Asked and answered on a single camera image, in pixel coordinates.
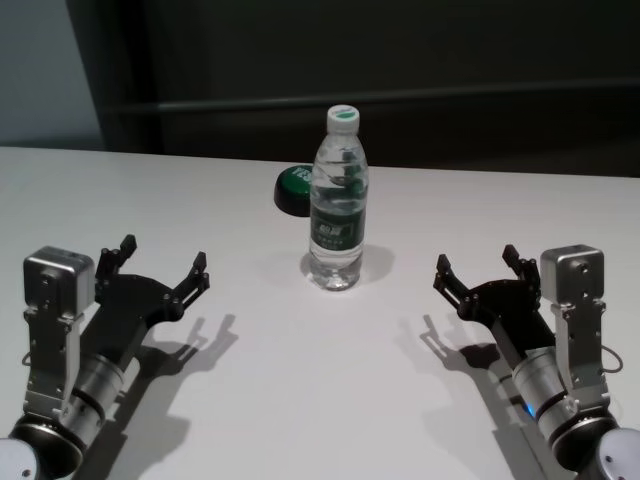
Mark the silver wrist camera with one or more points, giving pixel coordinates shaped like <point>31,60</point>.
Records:
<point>575,275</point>
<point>55,280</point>

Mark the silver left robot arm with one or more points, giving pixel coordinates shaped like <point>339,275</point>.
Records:
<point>95,385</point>

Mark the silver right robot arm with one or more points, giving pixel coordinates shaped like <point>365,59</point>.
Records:
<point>545,390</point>

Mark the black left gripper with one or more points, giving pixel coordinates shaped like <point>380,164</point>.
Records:
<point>125,310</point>

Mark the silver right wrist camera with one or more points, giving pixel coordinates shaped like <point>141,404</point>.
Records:
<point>575,275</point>

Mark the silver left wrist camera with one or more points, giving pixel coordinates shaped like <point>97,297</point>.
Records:
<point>55,280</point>

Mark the clear water bottle green label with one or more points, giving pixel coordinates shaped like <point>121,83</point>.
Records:
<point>337,200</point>

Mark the grey horizontal wall rail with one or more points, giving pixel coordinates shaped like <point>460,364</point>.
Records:
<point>400,104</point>

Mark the green YES button black base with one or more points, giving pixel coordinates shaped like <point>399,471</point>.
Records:
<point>292,190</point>

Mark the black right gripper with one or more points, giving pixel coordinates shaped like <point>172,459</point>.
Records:
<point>515,315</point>

